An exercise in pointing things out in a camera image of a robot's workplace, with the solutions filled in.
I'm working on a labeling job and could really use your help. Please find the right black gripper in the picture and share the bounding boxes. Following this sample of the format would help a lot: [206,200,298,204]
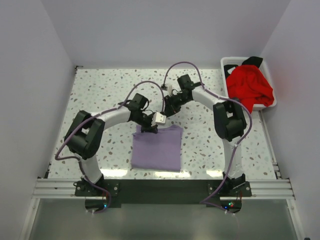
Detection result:
[163,93,191,119]

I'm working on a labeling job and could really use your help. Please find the purple t shirt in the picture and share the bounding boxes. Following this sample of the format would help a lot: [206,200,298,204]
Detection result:
[131,125,183,172]

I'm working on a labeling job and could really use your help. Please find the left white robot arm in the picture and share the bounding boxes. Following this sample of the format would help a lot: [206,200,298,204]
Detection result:
[64,93,158,196]

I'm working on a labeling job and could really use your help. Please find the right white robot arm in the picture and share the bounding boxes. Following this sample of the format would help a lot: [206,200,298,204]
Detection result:
[161,74,247,197]

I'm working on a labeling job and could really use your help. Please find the white plastic basket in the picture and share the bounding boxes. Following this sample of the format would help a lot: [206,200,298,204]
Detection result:
[220,56,277,111]

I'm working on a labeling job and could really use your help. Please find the red t shirt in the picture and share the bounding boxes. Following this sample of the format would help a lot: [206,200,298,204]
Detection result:
[226,65,275,112]

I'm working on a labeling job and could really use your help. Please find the black t shirt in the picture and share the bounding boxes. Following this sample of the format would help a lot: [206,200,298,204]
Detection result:
[221,56,263,78]

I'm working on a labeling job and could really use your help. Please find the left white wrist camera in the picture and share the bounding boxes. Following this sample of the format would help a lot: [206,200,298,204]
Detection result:
[151,112,167,126]

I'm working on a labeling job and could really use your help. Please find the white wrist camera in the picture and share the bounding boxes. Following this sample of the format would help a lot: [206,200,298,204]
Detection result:
[161,83,174,96]
[151,112,167,126]

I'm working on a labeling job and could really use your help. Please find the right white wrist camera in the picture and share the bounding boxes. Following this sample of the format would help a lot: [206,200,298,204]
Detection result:
[161,83,174,96]

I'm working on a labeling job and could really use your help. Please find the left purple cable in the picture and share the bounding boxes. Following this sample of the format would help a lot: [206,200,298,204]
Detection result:
[54,81,167,214]

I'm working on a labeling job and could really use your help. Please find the purple cable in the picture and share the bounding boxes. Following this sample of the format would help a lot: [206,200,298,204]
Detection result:
[54,81,167,214]
[161,61,253,209]

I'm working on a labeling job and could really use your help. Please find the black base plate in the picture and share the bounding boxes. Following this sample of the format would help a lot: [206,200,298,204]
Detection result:
[73,179,252,211]

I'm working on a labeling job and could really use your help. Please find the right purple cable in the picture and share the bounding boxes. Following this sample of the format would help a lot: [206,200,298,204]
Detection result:
[161,61,253,209]

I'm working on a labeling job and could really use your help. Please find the aluminium frame rail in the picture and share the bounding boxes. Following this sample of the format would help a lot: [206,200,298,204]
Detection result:
[32,154,297,201]

